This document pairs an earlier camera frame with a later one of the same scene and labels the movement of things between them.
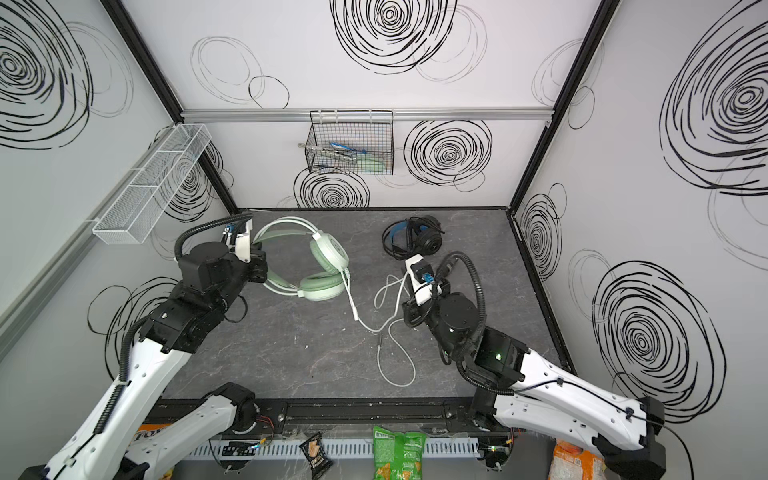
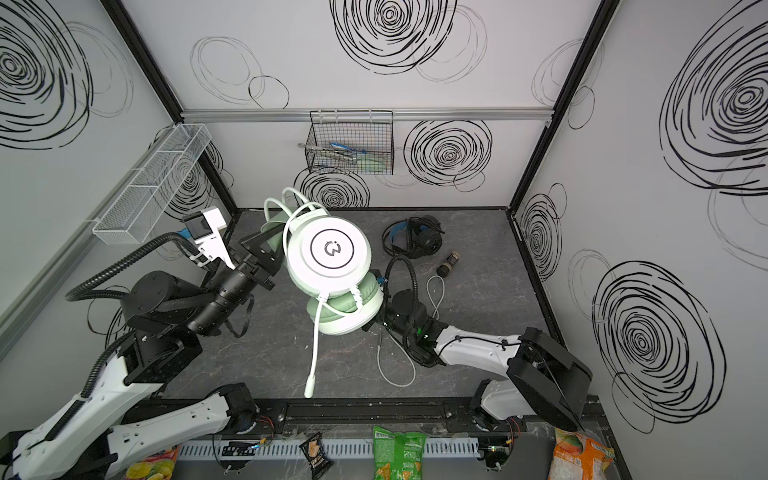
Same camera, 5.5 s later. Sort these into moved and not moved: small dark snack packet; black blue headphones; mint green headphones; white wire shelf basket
Moved: mint green headphones
Not moved: small dark snack packet; white wire shelf basket; black blue headphones
